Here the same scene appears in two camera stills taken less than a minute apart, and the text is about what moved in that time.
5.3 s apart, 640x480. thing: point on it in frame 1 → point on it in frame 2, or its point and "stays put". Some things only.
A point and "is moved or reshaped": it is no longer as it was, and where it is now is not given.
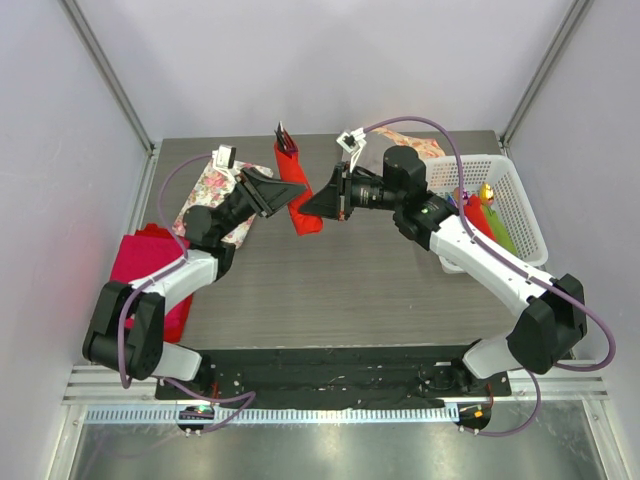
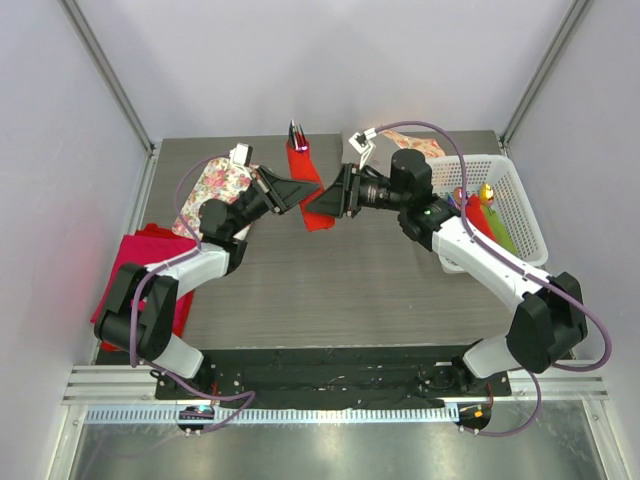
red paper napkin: [290, 169] is moved or reshaped
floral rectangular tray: [211, 185] stays put
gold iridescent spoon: [486, 193] stays put
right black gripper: [335, 200] stays put
